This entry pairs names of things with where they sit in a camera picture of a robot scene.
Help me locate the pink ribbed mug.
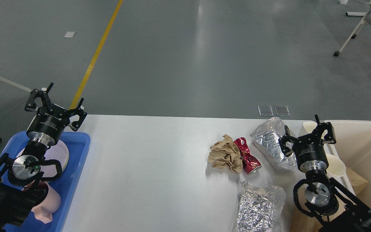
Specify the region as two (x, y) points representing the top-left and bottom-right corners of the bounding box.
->
(31, 182), (61, 224)

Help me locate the floor socket plate left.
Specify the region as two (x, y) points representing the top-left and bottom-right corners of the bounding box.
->
(258, 105), (274, 117)

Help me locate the silver foil bag upper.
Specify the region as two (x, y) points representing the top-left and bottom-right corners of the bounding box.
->
(250, 117), (297, 171)

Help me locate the cream paper cup upper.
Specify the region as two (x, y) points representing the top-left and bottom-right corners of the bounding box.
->
(299, 121), (318, 137)

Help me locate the cream paper cup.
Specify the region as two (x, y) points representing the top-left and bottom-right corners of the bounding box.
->
(326, 154), (346, 177)
(299, 121), (318, 137)

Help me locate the cream paper cup lower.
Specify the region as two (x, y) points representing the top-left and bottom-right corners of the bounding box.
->
(326, 154), (346, 177)

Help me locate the blue plastic tray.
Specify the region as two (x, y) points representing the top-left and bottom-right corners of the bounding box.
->
(0, 131), (91, 232)

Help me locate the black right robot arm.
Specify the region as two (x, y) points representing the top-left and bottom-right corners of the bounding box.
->
(278, 115), (371, 232)

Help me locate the yellow plate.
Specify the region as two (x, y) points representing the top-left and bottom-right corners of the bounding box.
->
(60, 154), (69, 172)

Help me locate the crumpled brown paper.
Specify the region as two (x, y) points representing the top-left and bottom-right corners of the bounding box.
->
(207, 134), (243, 174)

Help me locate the floor socket plate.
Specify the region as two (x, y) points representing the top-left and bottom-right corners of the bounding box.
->
(258, 105), (274, 117)
(274, 106), (290, 117)

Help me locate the beige waste bin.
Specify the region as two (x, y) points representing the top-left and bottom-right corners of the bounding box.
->
(290, 121), (371, 232)

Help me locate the crushed red can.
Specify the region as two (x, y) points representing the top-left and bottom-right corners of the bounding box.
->
(234, 137), (262, 175)

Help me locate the pink plate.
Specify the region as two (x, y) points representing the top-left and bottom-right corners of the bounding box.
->
(17, 140), (69, 173)

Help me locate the floor socket plate right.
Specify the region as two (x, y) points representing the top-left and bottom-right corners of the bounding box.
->
(274, 106), (290, 117)

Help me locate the silver foil bag lower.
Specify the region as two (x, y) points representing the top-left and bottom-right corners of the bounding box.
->
(233, 180), (287, 232)

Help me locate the silver foil bag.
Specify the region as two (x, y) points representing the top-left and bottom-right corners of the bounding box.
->
(250, 117), (297, 171)
(233, 180), (287, 232)

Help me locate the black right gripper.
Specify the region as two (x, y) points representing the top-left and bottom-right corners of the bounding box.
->
(279, 114), (336, 173)

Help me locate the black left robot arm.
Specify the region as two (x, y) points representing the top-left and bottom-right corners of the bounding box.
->
(0, 83), (87, 232)

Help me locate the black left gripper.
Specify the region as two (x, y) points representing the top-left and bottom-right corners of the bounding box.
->
(24, 82), (87, 146)

